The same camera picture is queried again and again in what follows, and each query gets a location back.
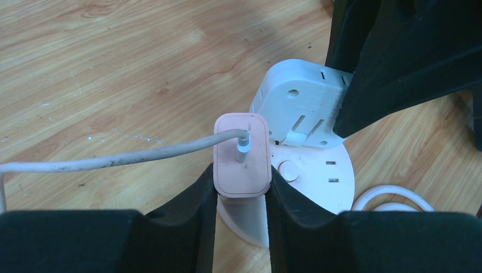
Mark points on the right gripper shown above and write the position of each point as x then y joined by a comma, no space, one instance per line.
401,54

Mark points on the pink small adapter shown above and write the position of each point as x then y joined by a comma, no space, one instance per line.
242,164

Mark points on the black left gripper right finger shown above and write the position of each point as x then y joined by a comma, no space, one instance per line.
304,237

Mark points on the pink round socket hub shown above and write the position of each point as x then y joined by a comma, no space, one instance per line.
325,176

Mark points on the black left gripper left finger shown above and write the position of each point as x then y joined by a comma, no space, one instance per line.
176,237

